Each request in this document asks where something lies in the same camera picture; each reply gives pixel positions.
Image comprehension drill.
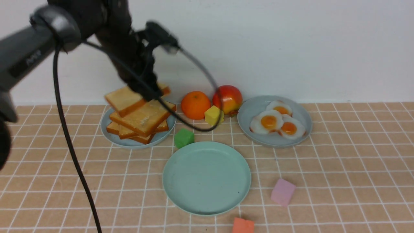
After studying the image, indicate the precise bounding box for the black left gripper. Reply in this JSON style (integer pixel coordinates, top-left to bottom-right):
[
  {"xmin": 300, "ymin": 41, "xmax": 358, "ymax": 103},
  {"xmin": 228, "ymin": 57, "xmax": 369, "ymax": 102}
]
[{"xmin": 94, "ymin": 0, "xmax": 163, "ymax": 101}]

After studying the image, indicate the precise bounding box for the toast slice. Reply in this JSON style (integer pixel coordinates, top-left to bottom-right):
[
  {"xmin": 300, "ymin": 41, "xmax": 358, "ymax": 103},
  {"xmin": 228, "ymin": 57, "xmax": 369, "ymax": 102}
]
[
  {"xmin": 130, "ymin": 134, "xmax": 155, "ymax": 145},
  {"xmin": 109, "ymin": 99, "xmax": 170, "ymax": 136},
  {"xmin": 104, "ymin": 86, "xmax": 170, "ymax": 119},
  {"xmin": 106, "ymin": 120, "xmax": 169, "ymax": 139}
]

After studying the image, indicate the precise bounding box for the fried egg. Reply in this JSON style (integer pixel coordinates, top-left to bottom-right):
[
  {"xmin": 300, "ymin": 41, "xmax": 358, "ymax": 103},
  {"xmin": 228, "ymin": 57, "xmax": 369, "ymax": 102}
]
[
  {"xmin": 265, "ymin": 100, "xmax": 293, "ymax": 117},
  {"xmin": 278, "ymin": 115, "xmax": 306, "ymax": 140},
  {"xmin": 250, "ymin": 109, "xmax": 284, "ymax": 135}
]

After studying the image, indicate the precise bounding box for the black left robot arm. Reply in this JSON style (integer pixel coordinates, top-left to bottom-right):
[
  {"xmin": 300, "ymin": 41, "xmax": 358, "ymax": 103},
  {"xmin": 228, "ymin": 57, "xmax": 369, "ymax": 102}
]
[{"xmin": 0, "ymin": 0, "xmax": 162, "ymax": 168}]

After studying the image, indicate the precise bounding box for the orange fruit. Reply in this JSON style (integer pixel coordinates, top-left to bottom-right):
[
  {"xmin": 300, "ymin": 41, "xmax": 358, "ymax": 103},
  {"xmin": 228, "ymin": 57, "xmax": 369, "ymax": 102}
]
[{"xmin": 181, "ymin": 91, "xmax": 211, "ymax": 120}]

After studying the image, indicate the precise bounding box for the grey-blue plate with toast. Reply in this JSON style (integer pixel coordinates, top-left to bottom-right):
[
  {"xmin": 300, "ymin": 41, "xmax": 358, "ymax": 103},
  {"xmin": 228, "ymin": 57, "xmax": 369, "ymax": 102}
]
[{"xmin": 100, "ymin": 102, "xmax": 177, "ymax": 149}]

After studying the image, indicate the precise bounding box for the green cube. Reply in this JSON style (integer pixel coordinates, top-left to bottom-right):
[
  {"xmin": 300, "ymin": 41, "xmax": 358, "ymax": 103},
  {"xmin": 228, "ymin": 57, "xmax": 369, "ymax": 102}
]
[{"xmin": 174, "ymin": 128, "xmax": 195, "ymax": 149}]

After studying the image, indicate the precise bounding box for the yellow cube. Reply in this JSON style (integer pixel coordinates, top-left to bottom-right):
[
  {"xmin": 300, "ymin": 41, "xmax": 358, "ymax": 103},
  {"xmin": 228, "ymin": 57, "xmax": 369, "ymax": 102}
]
[{"xmin": 204, "ymin": 105, "xmax": 224, "ymax": 126}]

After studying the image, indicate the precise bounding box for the red yellow apple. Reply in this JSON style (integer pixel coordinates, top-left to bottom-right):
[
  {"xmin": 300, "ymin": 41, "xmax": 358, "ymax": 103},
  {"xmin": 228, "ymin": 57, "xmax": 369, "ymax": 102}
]
[{"xmin": 212, "ymin": 85, "xmax": 243, "ymax": 117}]

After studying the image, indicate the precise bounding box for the grey-blue plate with eggs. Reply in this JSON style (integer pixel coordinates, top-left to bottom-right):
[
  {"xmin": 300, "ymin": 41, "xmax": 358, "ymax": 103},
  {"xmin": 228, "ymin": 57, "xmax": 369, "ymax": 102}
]
[{"xmin": 237, "ymin": 95, "xmax": 313, "ymax": 148}]

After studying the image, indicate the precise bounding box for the green round plate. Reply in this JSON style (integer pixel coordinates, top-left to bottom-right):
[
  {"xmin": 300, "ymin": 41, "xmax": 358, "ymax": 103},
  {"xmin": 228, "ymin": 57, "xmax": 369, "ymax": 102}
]
[{"xmin": 162, "ymin": 141, "xmax": 252, "ymax": 216}]

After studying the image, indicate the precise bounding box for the orange-red cube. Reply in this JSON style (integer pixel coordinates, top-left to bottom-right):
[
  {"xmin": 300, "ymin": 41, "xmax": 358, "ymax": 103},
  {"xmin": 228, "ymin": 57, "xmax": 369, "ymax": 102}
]
[{"xmin": 232, "ymin": 218, "xmax": 255, "ymax": 233}]

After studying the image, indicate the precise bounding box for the pink cube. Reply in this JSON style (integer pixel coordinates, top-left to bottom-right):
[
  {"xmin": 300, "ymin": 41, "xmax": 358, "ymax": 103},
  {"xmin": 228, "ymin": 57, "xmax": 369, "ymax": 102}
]
[{"xmin": 270, "ymin": 178, "xmax": 296, "ymax": 207}]

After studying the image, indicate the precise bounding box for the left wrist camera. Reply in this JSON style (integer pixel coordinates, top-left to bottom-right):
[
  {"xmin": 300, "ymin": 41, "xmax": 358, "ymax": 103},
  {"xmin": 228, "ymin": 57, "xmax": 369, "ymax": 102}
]
[{"xmin": 136, "ymin": 21, "xmax": 181, "ymax": 54}]

